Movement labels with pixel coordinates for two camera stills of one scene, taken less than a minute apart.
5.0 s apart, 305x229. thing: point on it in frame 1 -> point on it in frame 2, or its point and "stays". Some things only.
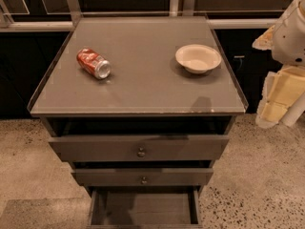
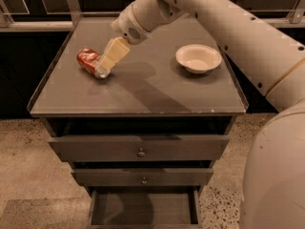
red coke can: x=93 y=62 stays
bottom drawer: x=145 y=207 stays
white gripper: x=290 y=42 -> x=128 y=25
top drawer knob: x=141 y=154 stays
